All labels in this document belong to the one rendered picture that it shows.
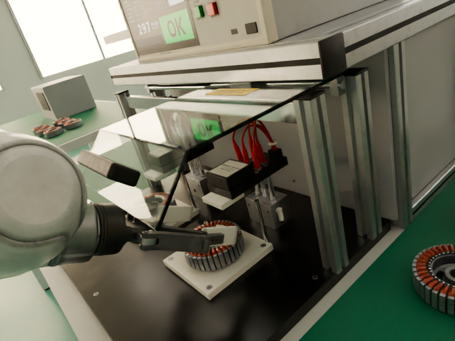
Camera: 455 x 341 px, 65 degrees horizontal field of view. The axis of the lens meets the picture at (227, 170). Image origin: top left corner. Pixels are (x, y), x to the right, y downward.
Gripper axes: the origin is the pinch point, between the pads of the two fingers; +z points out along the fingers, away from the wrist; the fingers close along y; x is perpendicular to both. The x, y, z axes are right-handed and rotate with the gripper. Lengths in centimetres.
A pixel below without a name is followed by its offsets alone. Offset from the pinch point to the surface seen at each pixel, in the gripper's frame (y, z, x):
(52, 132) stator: 186, 16, -1
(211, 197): 1.1, 1.1, -4.5
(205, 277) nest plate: -3.7, -1.5, 8.2
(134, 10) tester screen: 26.3, -7.1, -39.0
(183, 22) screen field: 9.0, -4.8, -34.7
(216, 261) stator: -4.8, -0.5, 5.1
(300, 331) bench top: -21.0, 3.0, 9.6
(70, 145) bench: 157, 19, 3
